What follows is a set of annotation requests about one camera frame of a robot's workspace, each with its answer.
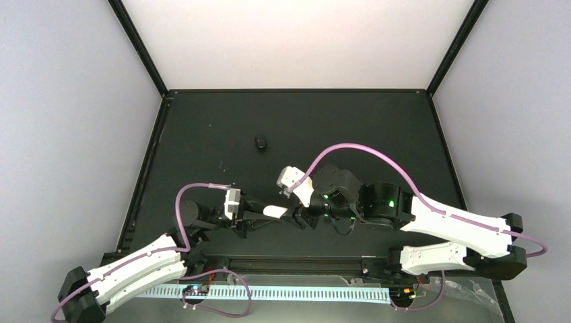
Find white earbud charging case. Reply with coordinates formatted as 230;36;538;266
263;205;288;219

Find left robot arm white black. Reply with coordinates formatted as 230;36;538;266
51;196;287;322

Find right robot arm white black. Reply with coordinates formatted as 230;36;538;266
277;166;527;282

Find left circuit board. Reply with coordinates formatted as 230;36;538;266
182;285;209;297

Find circuit board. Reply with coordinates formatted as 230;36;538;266
389;288;427;299
182;285;209;297

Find right circuit board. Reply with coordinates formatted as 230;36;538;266
389;288;427;299

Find clear plastic sheet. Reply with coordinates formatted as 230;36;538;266
340;273;506;322

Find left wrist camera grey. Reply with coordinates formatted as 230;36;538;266
224;188;241;221

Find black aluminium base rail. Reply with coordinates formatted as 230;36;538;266
96;252;492;286

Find white slotted cable duct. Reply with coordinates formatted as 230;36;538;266
138;284;391;304

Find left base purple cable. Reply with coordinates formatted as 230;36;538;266
180;267;254;319

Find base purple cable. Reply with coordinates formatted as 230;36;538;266
180;267;254;319
390;269;447;312

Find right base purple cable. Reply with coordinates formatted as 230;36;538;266
390;269;447;312

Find black frame post left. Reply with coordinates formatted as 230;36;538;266
108;0;168;97

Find black frame post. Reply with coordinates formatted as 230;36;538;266
426;0;489;98
108;0;168;97

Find black frame post right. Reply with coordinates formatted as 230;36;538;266
426;0;489;98

